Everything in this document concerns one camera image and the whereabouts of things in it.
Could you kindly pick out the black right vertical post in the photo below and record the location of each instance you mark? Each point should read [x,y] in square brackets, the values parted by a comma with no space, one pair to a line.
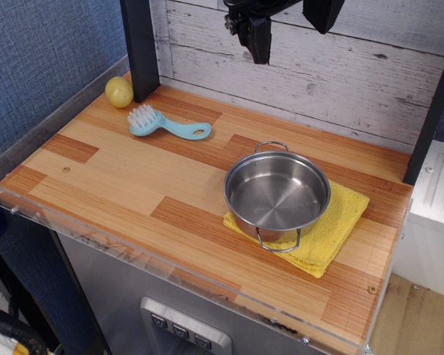
[426,136]

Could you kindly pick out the black left vertical post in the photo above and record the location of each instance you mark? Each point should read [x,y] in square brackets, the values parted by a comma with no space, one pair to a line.
[141,51]

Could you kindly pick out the silver button control panel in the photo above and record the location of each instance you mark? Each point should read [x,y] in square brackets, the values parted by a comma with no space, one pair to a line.
[158,317]

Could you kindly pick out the yellow folded cloth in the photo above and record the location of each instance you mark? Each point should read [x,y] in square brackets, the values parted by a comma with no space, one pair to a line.
[313,250]

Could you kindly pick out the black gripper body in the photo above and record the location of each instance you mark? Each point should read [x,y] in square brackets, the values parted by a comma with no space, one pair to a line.
[246,15]

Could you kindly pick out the stainless steel pot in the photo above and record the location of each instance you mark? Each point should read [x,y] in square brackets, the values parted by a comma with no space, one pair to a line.
[276,196]

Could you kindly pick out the light blue dish brush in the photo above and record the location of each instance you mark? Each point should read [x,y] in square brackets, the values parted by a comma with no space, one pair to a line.
[144,120]

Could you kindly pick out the yellow potato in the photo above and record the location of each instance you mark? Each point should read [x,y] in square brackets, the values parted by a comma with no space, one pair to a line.
[119,92]

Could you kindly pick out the white side appliance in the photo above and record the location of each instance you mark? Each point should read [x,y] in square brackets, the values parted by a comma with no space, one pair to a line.
[419,257]

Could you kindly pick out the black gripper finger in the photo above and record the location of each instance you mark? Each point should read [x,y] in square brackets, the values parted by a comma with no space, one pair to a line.
[255,35]
[322,14]

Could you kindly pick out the black vertical post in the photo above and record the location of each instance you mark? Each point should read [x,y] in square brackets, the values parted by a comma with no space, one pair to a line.
[426,136]
[141,51]

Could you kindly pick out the stainless steel cabinet front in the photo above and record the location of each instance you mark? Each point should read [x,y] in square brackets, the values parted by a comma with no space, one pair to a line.
[114,285]

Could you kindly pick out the clear acrylic guard rail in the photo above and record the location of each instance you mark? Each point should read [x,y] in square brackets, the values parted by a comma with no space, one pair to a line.
[81,173]

